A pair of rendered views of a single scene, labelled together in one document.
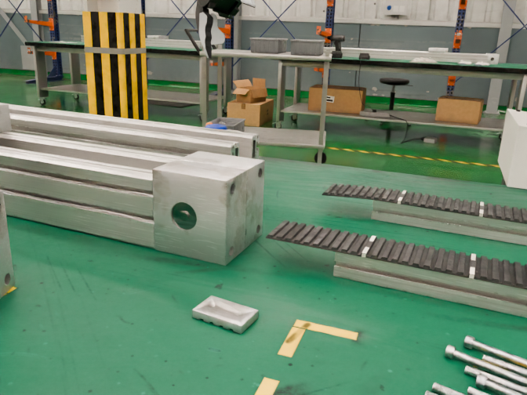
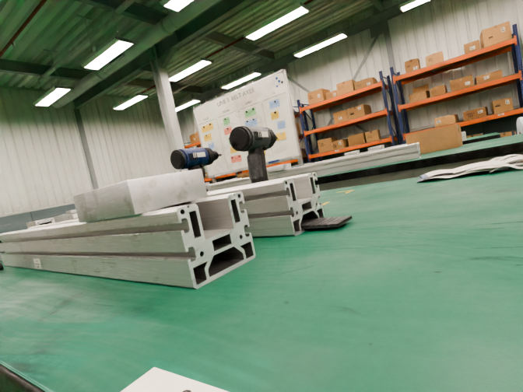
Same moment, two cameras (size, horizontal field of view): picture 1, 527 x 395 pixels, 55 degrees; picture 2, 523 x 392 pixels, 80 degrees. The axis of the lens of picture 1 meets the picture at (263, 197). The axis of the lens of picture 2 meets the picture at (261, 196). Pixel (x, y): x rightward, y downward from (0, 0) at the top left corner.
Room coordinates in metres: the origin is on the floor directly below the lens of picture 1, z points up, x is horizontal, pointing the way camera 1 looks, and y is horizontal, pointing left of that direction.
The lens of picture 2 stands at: (1.37, 0.92, 0.88)
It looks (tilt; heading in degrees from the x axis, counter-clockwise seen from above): 4 degrees down; 197
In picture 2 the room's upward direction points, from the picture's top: 12 degrees counter-clockwise
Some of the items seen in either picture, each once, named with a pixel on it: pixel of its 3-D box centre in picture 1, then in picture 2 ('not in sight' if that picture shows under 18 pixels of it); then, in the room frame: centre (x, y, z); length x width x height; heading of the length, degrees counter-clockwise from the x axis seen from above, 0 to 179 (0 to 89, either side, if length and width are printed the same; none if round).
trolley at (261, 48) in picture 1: (261, 102); not in sight; (3.86, 0.04, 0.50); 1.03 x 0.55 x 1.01; 83
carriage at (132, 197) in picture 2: not in sight; (141, 205); (1.00, 0.63, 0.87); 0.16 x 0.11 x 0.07; 68
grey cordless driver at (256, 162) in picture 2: not in sight; (265, 169); (0.58, 0.71, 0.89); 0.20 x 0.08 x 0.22; 166
